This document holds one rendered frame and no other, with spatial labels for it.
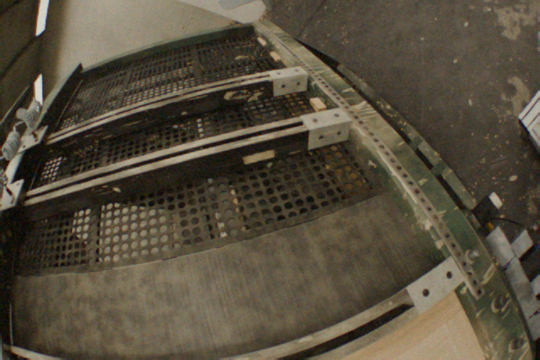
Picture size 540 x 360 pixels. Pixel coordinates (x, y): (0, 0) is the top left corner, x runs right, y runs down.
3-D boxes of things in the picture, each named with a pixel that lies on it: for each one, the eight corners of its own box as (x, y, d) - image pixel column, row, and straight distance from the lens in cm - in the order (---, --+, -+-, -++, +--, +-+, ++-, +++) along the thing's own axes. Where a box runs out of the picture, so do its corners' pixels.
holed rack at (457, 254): (483, 292, 60) (485, 292, 59) (476, 301, 58) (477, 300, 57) (256, 21, 165) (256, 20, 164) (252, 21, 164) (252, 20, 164)
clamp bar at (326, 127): (351, 144, 72) (367, 66, 59) (7, 231, 104) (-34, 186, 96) (334, 122, 78) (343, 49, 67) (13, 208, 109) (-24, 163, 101)
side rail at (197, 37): (254, 41, 159) (253, 24, 156) (85, 88, 172) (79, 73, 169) (251, 38, 167) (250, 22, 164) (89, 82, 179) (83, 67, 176)
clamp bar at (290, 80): (309, 93, 91) (312, 29, 81) (24, 174, 118) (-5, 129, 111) (298, 80, 99) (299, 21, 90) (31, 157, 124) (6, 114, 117)
